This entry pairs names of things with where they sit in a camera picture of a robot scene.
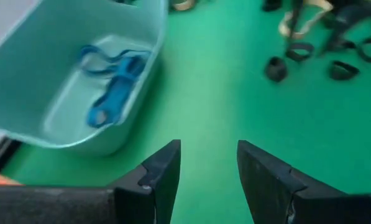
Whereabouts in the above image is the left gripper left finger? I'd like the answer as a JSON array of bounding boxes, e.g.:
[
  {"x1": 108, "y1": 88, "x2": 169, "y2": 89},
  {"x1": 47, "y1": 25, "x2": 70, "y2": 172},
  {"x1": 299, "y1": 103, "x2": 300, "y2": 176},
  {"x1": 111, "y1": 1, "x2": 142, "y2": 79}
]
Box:
[{"x1": 114, "y1": 139, "x2": 181, "y2": 224}]

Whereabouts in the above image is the teal plastic basket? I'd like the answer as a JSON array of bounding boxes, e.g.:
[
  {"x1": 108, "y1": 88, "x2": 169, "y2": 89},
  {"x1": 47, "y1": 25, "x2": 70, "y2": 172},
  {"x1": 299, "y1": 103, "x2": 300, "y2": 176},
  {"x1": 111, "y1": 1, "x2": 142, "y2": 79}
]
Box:
[{"x1": 0, "y1": 0, "x2": 169, "y2": 156}]

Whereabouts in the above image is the black aluminium table frame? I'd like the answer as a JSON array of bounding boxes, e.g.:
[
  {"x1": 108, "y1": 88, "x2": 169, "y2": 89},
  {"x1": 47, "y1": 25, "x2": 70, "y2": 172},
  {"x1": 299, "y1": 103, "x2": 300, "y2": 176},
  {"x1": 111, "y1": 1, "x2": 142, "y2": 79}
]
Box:
[{"x1": 0, "y1": 136, "x2": 21, "y2": 174}]

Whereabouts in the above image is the black rubber band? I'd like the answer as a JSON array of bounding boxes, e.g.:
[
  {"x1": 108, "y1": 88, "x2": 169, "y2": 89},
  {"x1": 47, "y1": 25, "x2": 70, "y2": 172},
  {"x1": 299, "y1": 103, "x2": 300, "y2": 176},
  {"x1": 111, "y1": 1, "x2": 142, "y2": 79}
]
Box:
[
  {"x1": 328, "y1": 60, "x2": 360, "y2": 82},
  {"x1": 285, "y1": 42, "x2": 316, "y2": 62},
  {"x1": 355, "y1": 37, "x2": 371, "y2": 65}
]

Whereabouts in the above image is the green table mat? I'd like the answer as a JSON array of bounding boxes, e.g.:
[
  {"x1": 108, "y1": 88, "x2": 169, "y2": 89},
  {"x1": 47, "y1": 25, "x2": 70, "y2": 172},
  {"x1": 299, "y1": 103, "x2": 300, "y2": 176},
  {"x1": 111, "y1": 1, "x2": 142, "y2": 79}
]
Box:
[{"x1": 0, "y1": 0, "x2": 371, "y2": 224}]

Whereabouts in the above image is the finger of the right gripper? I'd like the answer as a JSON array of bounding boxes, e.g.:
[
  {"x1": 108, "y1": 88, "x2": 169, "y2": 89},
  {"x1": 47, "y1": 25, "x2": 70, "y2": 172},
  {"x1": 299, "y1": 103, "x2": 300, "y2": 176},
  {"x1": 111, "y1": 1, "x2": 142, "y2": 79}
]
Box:
[
  {"x1": 286, "y1": 0, "x2": 301, "y2": 44},
  {"x1": 323, "y1": 6, "x2": 360, "y2": 53}
]

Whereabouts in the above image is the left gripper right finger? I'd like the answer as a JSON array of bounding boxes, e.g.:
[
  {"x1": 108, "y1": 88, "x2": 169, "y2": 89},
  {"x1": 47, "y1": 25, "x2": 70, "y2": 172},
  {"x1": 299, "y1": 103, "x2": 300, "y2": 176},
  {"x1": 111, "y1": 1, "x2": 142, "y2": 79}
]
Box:
[{"x1": 236, "y1": 140, "x2": 347, "y2": 224}]

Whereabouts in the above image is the tan rubber band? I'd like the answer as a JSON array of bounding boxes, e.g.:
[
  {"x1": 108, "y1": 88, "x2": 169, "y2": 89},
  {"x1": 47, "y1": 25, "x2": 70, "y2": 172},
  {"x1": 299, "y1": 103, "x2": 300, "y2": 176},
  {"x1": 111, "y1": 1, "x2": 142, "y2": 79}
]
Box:
[
  {"x1": 171, "y1": 0, "x2": 198, "y2": 12},
  {"x1": 278, "y1": 0, "x2": 334, "y2": 40}
]

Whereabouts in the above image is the wide blue rubber band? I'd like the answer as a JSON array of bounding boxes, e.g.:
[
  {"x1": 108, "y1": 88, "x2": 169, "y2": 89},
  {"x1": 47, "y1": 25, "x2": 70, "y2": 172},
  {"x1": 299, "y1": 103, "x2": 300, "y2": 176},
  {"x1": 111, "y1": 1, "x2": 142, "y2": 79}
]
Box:
[{"x1": 86, "y1": 55, "x2": 149, "y2": 129}]

